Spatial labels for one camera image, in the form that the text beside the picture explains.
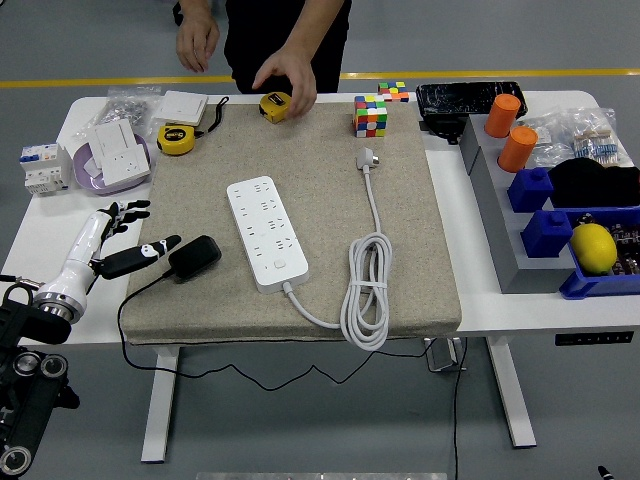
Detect black adapter cord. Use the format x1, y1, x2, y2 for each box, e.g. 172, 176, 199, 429
117, 269, 431, 392

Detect large puzzle cube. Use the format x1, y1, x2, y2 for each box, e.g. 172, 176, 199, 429
353, 94, 389, 139

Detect purple plate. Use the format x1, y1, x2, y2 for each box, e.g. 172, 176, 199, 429
72, 132, 152, 196

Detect circuit boards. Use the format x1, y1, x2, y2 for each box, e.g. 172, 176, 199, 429
577, 212, 640, 277

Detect white circuit breaker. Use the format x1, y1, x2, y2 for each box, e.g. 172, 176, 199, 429
18, 142, 74, 197

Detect grey stepped block holder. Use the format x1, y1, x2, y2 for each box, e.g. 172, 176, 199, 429
458, 113, 576, 295

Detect black table control panel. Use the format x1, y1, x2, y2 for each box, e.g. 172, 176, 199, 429
553, 330, 635, 347

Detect black power adapter plug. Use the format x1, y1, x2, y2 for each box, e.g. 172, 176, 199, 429
167, 234, 223, 284

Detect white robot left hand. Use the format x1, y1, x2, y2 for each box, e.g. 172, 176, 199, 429
35, 199, 182, 314

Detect white table leg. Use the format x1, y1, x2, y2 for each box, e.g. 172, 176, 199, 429
487, 335, 538, 448
140, 344, 181, 464

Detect plastic bag of screws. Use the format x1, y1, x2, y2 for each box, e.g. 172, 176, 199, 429
73, 85, 164, 141

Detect plastic bag of resistors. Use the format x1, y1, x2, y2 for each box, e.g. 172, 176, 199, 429
569, 107, 634, 169

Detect blue block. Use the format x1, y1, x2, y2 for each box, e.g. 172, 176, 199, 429
520, 209, 574, 260
507, 167, 555, 214

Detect black wrapped tray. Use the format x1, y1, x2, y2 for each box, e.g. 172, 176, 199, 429
415, 81, 529, 124

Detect person's right hand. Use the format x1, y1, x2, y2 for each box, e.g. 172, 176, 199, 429
175, 9, 221, 74

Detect blue plastic bin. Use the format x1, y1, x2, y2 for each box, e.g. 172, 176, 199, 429
558, 204, 640, 301

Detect yellow lemon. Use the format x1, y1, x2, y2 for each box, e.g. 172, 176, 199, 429
569, 223, 619, 275

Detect person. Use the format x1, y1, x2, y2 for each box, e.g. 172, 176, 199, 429
172, 0, 354, 96

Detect orange cylinder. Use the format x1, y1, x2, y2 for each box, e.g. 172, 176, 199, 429
483, 94, 522, 139
497, 125, 539, 174

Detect white wall socket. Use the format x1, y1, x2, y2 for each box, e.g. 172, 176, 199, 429
99, 144, 152, 187

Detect clear plastic parts bag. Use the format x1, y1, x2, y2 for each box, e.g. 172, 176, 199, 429
519, 112, 576, 169

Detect white square wall switch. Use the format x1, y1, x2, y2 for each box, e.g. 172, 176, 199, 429
151, 89, 210, 126

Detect small puzzle cube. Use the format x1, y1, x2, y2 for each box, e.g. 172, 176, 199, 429
377, 81, 410, 104

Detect white power strip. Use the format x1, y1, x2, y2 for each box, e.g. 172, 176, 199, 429
226, 175, 310, 295

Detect grey-brown mat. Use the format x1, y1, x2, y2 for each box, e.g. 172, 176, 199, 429
121, 102, 462, 346

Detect black cloth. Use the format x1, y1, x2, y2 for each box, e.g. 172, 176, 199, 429
547, 158, 640, 210

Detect person's left hand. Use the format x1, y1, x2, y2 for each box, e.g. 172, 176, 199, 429
252, 49, 319, 120

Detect yellow tape measure black face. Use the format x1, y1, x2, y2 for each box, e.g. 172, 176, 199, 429
156, 124, 197, 157

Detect black hanging cable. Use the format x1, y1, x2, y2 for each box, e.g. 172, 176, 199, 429
452, 337, 469, 480

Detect white switch panel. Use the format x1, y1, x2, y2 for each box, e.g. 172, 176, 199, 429
93, 118, 141, 169

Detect silver box under table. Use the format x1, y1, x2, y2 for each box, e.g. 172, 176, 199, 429
424, 337, 467, 373

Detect white power strip cord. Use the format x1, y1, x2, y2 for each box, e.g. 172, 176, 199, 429
282, 146, 395, 351

